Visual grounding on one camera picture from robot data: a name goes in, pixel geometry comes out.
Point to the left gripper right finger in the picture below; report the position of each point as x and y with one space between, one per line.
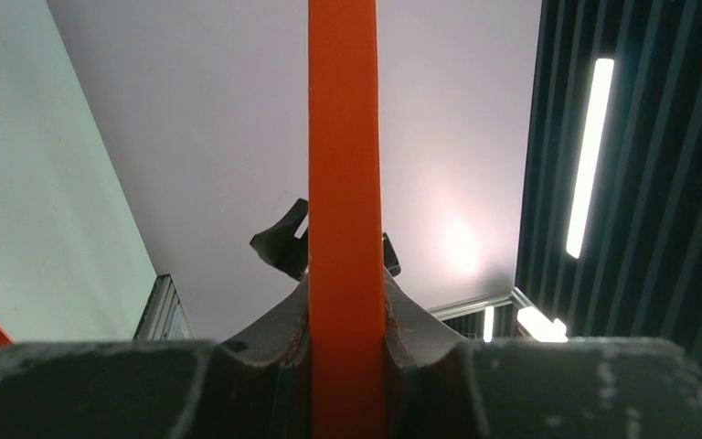
440 384

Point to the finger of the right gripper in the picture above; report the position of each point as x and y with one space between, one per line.
390 257
284 245

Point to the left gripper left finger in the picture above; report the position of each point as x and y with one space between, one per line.
256 384

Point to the orange tin lid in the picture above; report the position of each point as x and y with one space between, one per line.
346 308

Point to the ceiling light strip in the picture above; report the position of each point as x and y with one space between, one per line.
590 146

